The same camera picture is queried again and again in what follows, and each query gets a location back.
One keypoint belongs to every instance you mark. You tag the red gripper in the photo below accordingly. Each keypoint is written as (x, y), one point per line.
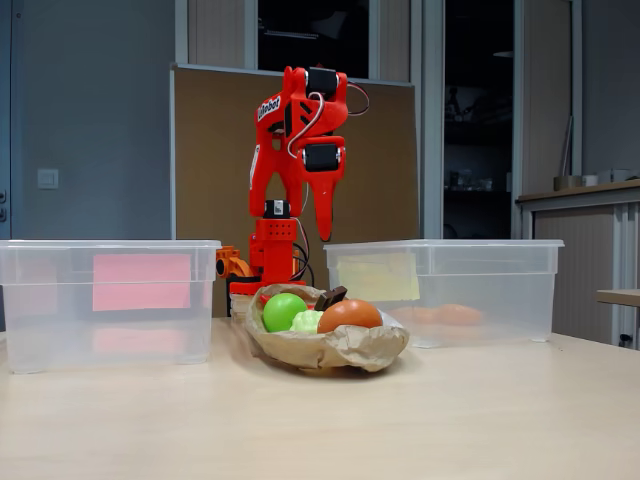
(323, 158)

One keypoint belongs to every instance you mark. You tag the brown toy donut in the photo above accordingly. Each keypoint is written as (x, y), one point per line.
(350, 315)

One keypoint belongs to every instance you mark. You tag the green toy apple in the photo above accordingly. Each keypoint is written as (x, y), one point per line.
(282, 311)

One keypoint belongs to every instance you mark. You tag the light green toy lettuce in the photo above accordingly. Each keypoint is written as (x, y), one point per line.
(307, 322)

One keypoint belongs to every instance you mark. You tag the orange toy waffle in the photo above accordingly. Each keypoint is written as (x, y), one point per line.
(415, 315)

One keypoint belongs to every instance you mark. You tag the yellow-green sticky note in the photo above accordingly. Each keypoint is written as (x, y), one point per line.
(380, 275)

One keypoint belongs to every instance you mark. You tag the clear plastic bin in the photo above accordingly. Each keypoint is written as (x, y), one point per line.
(490, 280)
(50, 310)

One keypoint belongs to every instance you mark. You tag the pink sticky note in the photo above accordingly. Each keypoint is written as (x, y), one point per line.
(142, 282)

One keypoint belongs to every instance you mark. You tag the brown toy chocolate bar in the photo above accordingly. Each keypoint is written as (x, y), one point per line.
(331, 298)

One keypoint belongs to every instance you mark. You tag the orange printed clamp part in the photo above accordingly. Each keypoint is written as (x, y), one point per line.
(230, 264)

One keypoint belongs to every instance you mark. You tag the brown cork board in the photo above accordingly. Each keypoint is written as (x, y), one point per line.
(215, 175)

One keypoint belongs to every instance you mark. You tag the wooden base block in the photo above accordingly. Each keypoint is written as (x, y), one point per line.
(241, 305)

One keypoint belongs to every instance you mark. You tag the clear plastic film bag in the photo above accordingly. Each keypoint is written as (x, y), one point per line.
(390, 320)

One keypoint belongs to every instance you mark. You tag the crumpled brown paper bag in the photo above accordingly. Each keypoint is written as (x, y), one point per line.
(320, 347)

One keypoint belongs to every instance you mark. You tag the brown tape roll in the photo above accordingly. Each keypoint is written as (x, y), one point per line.
(567, 183)

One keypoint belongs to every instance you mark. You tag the grey roller-door cabinet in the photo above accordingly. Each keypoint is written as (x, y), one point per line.
(585, 250)

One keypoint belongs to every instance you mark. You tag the white cups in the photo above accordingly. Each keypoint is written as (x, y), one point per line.
(612, 176)

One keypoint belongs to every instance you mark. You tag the beige side table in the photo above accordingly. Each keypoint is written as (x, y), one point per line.
(620, 297)

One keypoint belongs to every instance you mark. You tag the white light switch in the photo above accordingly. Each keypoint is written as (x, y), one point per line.
(48, 179)

